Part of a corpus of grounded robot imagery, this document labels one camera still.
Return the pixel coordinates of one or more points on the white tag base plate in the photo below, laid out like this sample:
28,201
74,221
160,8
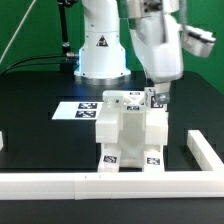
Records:
77,111

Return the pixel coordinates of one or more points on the white chair back frame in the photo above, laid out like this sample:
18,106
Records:
128,100

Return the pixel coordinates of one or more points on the white chair seat part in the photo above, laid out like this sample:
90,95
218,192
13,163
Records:
132,132

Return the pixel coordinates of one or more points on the white U-shaped obstacle fence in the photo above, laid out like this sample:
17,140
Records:
208,181

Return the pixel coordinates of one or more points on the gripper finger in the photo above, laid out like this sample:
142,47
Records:
162,92

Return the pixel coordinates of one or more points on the white tagged cube nut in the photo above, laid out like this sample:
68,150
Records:
150,100

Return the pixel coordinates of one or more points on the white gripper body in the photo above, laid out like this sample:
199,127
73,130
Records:
156,44

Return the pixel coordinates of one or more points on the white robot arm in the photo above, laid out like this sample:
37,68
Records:
102,58

